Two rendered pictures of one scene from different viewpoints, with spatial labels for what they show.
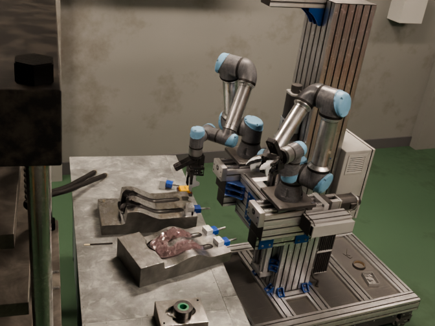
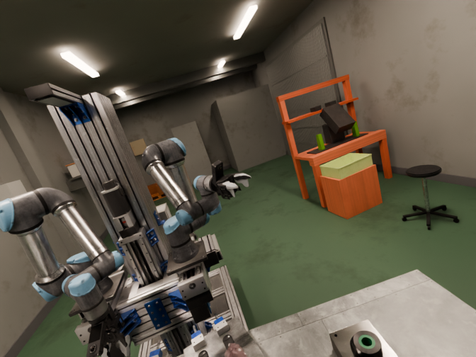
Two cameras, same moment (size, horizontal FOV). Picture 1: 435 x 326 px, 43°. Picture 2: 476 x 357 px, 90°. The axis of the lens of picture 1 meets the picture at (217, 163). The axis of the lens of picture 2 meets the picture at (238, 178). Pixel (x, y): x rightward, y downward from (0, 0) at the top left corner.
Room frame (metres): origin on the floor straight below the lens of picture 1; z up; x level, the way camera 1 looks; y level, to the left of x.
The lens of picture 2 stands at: (1.80, 0.69, 1.68)
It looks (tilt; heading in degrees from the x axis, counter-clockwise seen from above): 14 degrees down; 287
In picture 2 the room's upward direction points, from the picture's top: 18 degrees counter-clockwise
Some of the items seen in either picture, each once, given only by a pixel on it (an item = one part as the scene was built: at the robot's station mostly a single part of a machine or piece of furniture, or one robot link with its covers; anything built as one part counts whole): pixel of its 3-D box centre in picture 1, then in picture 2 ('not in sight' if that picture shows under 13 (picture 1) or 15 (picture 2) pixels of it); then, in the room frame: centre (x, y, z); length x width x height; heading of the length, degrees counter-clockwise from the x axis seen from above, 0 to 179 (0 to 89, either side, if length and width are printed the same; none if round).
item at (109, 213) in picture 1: (146, 208); not in sight; (2.51, 0.35, 0.87); 0.50 x 0.26 x 0.14; 109
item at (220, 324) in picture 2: (226, 241); (219, 322); (2.32, -0.10, 0.86); 0.13 x 0.05 x 0.05; 126
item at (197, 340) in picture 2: (214, 230); (197, 336); (2.41, -0.03, 0.86); 0.13 x 0.05 x 0.05; 126
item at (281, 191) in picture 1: (289, 187); (183, 247); (2.56, -0.40, 1.09); 0.15 x 0.15 x 0.10
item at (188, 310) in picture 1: (182, 309); (367, 346); (1.75, 0.06, 0.89); 0.08 x 0.08 x 0.04
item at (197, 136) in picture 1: (197, 137); (85, 291); (2.64, 0.12, 1.27); 0.09 x 0.08 x 0.11; 156
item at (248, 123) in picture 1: (251, 128); (83, 265); (3.00, -0.17, 1.20); 0.13 x 0.12 x 0.14; 66
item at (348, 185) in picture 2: not in sight; (345, 137); (1.14, -3.22, 0.90); 1.39 x 1.25 x 1.79; 26
